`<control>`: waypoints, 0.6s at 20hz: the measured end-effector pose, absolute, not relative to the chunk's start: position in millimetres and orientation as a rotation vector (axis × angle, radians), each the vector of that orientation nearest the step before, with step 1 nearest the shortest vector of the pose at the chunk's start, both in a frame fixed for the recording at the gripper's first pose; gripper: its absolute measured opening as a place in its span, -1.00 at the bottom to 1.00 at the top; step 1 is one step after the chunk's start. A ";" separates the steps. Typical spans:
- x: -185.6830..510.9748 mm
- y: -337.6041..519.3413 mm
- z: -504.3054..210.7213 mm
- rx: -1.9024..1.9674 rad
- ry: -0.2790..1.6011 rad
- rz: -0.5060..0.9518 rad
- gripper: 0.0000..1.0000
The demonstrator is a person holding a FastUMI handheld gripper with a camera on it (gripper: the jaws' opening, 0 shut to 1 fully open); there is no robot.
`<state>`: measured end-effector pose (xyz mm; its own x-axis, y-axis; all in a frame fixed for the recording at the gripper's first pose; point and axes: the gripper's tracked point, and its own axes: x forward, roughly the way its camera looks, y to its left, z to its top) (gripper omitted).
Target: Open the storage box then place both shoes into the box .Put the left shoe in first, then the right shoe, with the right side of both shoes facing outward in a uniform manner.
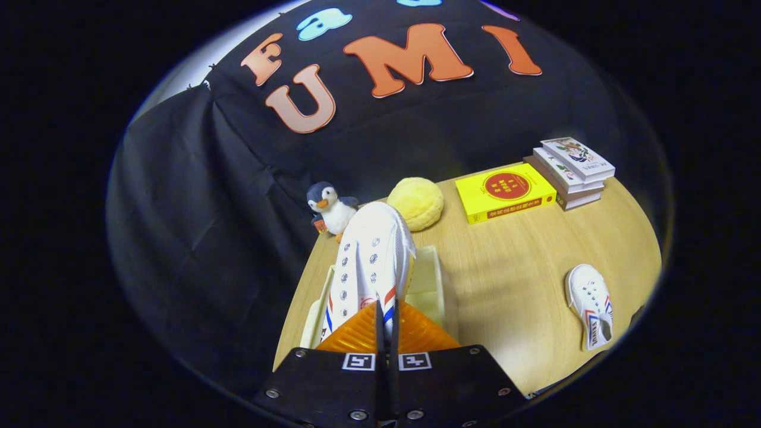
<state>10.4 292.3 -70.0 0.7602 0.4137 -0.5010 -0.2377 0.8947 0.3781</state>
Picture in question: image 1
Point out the beige storage box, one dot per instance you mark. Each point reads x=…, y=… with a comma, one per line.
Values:
x=428, y=279

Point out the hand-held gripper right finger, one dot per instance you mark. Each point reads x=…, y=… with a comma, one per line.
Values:
x=396, y=356

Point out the white canvas shoe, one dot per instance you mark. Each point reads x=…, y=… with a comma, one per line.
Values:
x=374, y=249
x=585, y=297

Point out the black backdrop cloth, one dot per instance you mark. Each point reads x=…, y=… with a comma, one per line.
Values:
x=208, y=208

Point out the penguin plush toy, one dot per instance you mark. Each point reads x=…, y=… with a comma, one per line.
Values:
x=333, y=211

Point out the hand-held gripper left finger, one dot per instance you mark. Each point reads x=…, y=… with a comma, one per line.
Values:
x=380, y=345

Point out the brown cover book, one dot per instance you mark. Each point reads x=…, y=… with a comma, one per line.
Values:
x=579, y=200

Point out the yellow round plush ball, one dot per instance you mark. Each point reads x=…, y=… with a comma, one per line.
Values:
x=416, y=202

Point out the yellow book with red circle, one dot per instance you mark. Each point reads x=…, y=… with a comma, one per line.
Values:
x=505, y=187

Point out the white paperback book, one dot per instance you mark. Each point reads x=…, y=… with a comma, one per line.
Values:
x=556, y=169

